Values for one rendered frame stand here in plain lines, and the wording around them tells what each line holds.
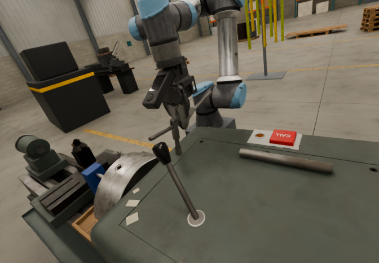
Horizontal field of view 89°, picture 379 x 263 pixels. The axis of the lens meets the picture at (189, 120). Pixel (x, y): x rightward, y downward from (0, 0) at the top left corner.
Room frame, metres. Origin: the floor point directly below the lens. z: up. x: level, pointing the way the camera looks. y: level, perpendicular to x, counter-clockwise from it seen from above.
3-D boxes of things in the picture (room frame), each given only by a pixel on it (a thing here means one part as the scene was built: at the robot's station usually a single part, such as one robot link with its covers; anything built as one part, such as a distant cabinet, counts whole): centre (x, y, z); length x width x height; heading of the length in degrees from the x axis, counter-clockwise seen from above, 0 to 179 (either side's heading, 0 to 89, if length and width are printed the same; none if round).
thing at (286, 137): (0.44, -0.24, 1.26); 0.06 x 0.06 x 0.02; 50
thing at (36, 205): (1.00, 0.72, 0.90); 0.53 x 0.30 x 0.06; 140
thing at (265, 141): (0.45, -0.22, 1.23); 0.13 x 0.08 x 0.06; 50
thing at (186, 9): (0.64, -0.03, 1.62); 0.11 x 0.11 x 0.08; 53
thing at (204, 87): (0.92, -0.11, 1.27); 0.13 x 0.12 x 0.14; 53
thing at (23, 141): (1.33, 1.16, 1.01); 0.30 x 0.20 x 0.29; 50
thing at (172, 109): (0.56, 0.02, 1.36); 0.06 x 0.03 x 0.09; 140
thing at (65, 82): (5.43, 3.07, 0.98); 1.81 x 1.22 x 1.95; 40
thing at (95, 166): (0.78, 0.51, 1.00); 0.08 x 0.06 x 0.23; 140
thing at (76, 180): (0.95, 0.69, 0.95); 0.43 x 0.18 x 0.04; 140
